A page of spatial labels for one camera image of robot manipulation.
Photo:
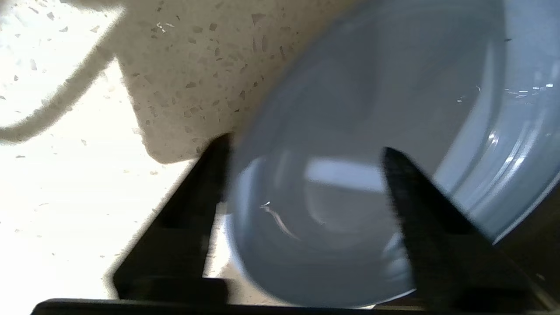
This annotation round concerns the blue round plate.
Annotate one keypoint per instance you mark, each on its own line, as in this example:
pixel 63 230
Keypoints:
pixel 350 109

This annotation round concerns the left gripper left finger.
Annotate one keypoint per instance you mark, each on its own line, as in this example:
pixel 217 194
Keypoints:
pixel 175 253

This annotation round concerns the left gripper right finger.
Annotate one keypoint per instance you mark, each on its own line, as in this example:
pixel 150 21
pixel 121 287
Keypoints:
pixel 459 262

